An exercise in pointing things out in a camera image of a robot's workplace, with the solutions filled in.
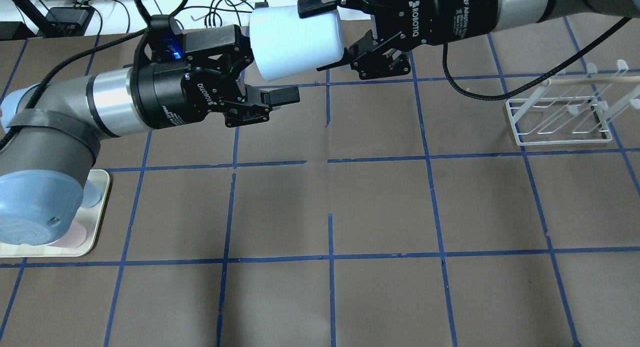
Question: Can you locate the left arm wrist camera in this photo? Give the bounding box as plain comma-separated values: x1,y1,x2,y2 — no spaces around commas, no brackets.
142,14,185,63

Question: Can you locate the light blue plastic cup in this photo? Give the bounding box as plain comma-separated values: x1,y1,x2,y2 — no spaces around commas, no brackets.
249,5,345,82

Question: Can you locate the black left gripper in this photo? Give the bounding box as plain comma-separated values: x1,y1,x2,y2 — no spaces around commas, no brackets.
131,25,301,129

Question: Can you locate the cream plastic tray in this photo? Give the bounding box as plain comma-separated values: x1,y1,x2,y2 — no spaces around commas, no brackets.
1,169,112,262

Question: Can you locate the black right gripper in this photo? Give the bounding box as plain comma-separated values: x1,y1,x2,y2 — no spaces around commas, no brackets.
297,0,499,80

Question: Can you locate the pink plastic cup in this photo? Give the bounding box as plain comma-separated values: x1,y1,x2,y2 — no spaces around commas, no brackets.
46,221,87,249

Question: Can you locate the black power adapter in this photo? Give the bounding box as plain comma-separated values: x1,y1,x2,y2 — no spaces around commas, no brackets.
45,6,95,37

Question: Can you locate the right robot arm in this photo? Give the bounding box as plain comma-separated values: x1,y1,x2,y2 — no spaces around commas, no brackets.
297,0,639,80

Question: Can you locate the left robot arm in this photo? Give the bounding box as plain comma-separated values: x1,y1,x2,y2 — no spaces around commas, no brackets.
0,15,300,246

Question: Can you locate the white wire cup rack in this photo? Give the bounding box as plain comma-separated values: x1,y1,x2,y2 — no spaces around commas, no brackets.
505,59,639,147

